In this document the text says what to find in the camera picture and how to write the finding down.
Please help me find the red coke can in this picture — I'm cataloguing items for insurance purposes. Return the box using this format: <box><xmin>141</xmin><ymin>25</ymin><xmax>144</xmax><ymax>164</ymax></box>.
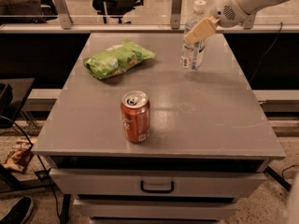
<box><xmin>121</xmin><ymin>91</ymin><xmax>150</xmax><ymax>143</ymax></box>

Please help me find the black cable on floor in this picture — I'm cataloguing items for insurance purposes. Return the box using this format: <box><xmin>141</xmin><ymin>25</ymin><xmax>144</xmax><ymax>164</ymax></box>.
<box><xmin>0</xmin><ymin>114</ymin><xmax>64</xmax><ymax>221</ymax></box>

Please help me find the black side table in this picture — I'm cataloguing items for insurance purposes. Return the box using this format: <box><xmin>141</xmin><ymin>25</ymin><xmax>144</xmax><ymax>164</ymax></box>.
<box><xmin>0</xmin><ymin>77</ymin><xmax>35</xmax><ymax>129</ymax></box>

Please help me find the grey drawer cabinet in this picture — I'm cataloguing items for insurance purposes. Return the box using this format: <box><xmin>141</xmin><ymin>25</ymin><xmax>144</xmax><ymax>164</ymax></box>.
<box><xmin>34</xmin><ymin>33</ymin><xmax>284</xmax><ymax>224</ymax></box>

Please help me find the clear plastic water bottle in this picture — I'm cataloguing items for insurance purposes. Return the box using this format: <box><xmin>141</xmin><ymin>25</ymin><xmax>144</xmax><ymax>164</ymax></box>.
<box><xmin>181</xmin><ymin>0</ymin><xmax>206</xmax><ymax>71</ymax></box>

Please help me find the top drawer with black handle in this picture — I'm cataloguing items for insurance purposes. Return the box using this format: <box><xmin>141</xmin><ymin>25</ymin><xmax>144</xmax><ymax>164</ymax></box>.
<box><xmin>50</xmin><ymin>169</ymin><xmax>265</xmax><ymax>199</ymax></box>

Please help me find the middle metal railing bracket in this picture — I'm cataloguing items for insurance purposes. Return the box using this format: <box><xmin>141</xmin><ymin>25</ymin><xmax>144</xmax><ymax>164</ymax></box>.
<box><xmin>170</xmin><ymin>0</ymin><xmax>182</xmax><ymax>30</ymax></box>

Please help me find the black cable right floor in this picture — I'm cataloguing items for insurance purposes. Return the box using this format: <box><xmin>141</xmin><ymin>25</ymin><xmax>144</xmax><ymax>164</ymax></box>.
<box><xmin>264</xmin><ymin>164</ymin><xmax>299</xmax><ymax>192</ymax></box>

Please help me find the lower grey drawer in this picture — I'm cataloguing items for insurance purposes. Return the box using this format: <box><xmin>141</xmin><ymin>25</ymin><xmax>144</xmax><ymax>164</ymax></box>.
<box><xmin>74</xmin><ymin>200</ymin><xmax>236</xmax><ymax>220</ymax></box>

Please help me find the left metal railing bracket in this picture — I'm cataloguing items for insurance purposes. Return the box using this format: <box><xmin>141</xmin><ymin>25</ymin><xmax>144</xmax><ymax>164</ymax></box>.
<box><xmin>53</xmin><ymin>0</ymin><xmax>73</xmax><ymax>29</ymax></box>

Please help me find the crumpled snack bag on floor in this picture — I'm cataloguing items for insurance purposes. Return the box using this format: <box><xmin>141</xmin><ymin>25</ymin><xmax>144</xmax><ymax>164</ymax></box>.
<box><xmin>4</xmin><ymin>138</ymin><xmax>34</xmax><ymax>173</ymax></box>

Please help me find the green chip bag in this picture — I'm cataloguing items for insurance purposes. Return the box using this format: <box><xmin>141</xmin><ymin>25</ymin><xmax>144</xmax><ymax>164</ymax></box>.
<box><xmin>83</xmin><ymin>39</ymin><xmax>155</xmax><ymax>80</ymax></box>

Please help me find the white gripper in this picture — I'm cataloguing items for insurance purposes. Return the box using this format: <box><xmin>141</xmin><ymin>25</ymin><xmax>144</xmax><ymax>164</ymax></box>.
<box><xmin>184</xmin><ymin>0</ymin><xmax>249</xmax><ymax>44</ymax></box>

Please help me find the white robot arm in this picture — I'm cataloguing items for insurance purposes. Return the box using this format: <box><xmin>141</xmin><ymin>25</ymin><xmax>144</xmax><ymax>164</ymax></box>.
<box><xmin>184</xmin><ymin>0</ymin><xmax>290</xmax><ymax>44</ymax></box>

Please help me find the black shoe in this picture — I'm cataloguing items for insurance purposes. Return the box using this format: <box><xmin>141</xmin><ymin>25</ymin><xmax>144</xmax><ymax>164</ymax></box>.
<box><xmin>0</xmin><ymin>196</ymin><xmax>34</xmax><ymax>224</ymax></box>

